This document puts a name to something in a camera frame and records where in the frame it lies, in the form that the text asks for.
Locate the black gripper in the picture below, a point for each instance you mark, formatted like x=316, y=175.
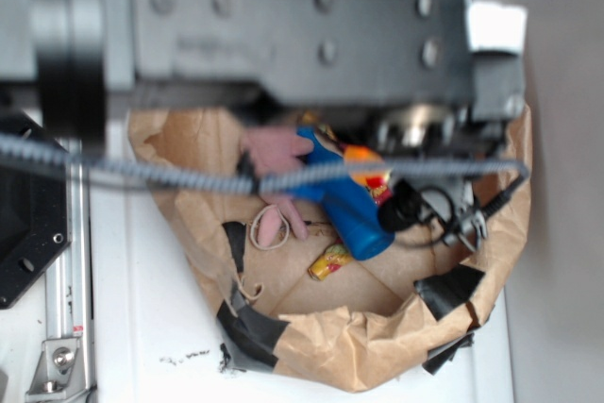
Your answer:
x=443, y=134

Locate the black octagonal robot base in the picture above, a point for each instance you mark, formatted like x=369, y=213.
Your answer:
x=34, y=222

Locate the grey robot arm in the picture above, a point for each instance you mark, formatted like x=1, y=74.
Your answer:
x=259, y=57

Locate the blue plastic bottle toy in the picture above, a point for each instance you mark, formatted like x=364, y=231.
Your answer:
x=353, y=213

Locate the brown paper bag bin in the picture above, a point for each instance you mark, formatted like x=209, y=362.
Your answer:
x=362, y=326

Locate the white tape tag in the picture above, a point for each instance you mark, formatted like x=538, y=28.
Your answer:
x=496, y=27

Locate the pink plush toy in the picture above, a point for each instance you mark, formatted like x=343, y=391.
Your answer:
x=275, y=150

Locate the white tray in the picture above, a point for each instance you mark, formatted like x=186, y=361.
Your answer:
x=157, y=341

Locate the multicolour twisted rope toy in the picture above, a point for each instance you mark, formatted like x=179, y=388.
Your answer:
x=329, y=149

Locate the aluminium rail with bracket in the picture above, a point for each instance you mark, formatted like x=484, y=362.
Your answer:
x=66, y=370

